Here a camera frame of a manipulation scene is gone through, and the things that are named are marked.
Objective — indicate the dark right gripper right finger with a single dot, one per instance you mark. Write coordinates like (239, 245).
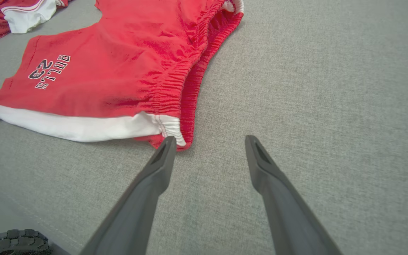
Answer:
(289, 219)

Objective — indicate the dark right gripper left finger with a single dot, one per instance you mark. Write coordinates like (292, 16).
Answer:
(136, 212)

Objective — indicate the red shorts with white stripes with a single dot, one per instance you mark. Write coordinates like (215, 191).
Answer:
(118, 71)

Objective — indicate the red jersey with white sleeves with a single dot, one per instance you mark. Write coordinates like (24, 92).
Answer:
(26, 19)

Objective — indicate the black ribbed robot part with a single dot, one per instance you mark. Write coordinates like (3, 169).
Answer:
(12, 241)

